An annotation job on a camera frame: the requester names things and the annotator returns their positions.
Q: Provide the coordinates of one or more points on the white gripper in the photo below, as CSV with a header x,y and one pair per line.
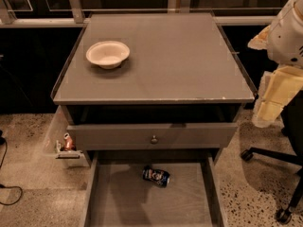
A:
x,y
286,43

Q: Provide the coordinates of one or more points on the blue pepsi can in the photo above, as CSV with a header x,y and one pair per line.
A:
x,y
157,176

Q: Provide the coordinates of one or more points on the grey top drawer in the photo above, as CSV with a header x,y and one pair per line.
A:
x,y
138,136

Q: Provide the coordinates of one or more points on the grey drawer cabinet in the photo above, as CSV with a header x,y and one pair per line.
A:
x,y
180,70

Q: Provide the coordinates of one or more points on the round metal drawer knob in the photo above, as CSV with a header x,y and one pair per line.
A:
x,y
154,140

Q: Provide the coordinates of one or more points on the open grey middle drawer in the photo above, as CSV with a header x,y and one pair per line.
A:
x,y
118,196

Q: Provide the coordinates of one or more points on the black office chair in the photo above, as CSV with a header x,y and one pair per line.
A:
x,y
292,118

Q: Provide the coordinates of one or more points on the white paper bowl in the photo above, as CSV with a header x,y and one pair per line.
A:
x,y
108,54

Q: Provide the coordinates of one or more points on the clear plastic side bin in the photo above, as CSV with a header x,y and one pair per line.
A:
x,y
54,142

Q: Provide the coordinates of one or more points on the metal window railing frame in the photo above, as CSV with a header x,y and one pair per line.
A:
x,y
75,7

